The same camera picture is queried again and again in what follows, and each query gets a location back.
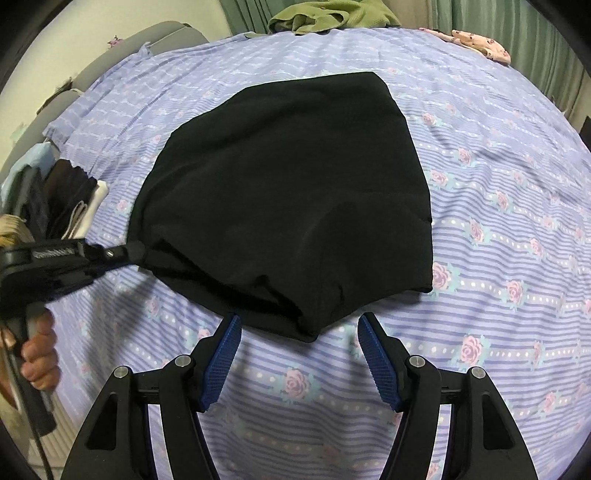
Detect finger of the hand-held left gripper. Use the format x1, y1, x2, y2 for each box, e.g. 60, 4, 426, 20
90, 244, 151, 273

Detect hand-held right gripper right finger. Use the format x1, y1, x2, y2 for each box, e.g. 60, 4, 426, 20
358, 312, 539, 480

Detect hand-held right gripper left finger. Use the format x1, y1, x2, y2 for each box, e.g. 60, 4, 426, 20
60, 313, 243, 480

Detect black pants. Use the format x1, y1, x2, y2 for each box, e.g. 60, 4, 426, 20
127, 71, 435, 343

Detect person's left hand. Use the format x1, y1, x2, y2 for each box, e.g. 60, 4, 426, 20
21, 310, 62, 394

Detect white folded garment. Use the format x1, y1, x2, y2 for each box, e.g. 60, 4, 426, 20
62, 180, 110, 241

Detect dark brown folded garment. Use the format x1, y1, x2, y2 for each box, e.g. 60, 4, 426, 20
44, 159, 100, 238

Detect light blue folded garment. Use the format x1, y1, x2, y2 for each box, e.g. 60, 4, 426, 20
0, 142, 61, 199

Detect white radiator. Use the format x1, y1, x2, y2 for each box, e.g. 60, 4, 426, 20
46, 406, 85, 459

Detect purple floral bed sheet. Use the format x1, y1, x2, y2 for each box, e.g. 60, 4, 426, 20
44, 25, 591, 480

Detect grey padded headboard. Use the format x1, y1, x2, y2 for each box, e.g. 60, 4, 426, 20
46, 21, 208, 107

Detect green curtain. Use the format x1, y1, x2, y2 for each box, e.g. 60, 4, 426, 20
448, 0, 585, 121
219, 0, 278, 33

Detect green crumpled garment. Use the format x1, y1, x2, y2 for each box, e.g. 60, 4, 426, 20
268, 0, 402, 37

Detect pink floral garment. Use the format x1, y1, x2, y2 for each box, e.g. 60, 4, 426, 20
418, 28, 512, 64

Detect beige curtain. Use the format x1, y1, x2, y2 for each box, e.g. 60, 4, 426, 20
388, 0, 455, 33

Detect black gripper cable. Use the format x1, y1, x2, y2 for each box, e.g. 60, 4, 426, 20
0, 318, 51, 480

